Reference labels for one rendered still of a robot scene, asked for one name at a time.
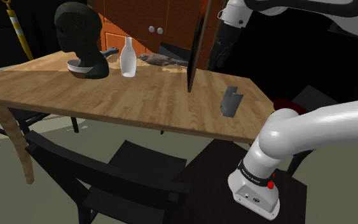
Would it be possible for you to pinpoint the tall dark flat panel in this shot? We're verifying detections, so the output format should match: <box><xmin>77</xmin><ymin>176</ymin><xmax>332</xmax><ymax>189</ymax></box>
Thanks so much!
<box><xmin>186</xmin><ymin>0</ymin><xmax>214</xmax><ymax>94</ymax></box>

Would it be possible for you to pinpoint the grey folded holder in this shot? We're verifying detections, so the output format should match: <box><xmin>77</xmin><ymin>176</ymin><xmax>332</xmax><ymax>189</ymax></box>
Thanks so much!
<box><xmin>219</xmin><ymin>85</ymin><xmax>245</xmax><ymax>118</ymax></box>

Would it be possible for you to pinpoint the orange wooden cabinet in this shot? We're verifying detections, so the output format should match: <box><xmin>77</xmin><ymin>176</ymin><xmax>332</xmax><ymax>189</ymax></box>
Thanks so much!
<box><xmin>93</xmin><ymin>0</ymin><xmax>226</xmax><ymax>71</ymax></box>

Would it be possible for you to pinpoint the white bottle vase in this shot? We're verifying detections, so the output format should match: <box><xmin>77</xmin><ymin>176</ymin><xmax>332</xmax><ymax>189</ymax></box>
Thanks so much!
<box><xmin>120</xmin><ymin>36</ymin><xmax>138</xmax><ymax>78</ymax></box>

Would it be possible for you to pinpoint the wooden table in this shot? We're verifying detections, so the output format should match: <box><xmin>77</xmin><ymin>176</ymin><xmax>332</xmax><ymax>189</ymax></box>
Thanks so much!
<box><xmin>0</xmin><ymin>50</ymin><xmax>275</xmax><ymax>185</ymax></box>

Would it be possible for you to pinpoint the dark robot stand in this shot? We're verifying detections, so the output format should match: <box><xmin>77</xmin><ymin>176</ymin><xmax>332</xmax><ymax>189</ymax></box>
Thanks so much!
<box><xmin>172</xmin><ymin>139</ymin><xmax>308</xmax><ymax>224</ymax></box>

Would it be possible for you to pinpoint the dark green head bust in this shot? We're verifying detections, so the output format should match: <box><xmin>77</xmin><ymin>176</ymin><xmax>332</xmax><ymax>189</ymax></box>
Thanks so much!
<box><xmin>53</xmin><ymin>1</ymin><xmax>111</xmax><ymax>80</ymax></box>

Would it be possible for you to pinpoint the black chair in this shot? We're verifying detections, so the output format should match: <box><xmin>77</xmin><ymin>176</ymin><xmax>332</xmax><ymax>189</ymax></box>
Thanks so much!
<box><xmin>24</xmin><ymin>130</ymin><xmax>193</xmax><ymax>224</ymax></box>
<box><xmin>0</xmin><ymin>104</ymin><xmax>80</xmax><ymax>147</ymax></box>

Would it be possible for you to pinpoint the yellow and white striped pole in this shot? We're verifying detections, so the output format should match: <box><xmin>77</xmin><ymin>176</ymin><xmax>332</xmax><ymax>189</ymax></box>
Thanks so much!
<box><xmin>1</xmin><ymin>0</ymin><xmax>35</xmax><ymax>62</ymax></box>

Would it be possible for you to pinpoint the white pan with dark handle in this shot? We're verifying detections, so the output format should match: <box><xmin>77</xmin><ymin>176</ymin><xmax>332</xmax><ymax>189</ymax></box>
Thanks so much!
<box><xmin>66</xmin><ymin>46</ymin><xmax>120</xmax><ymax>80</ymax></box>

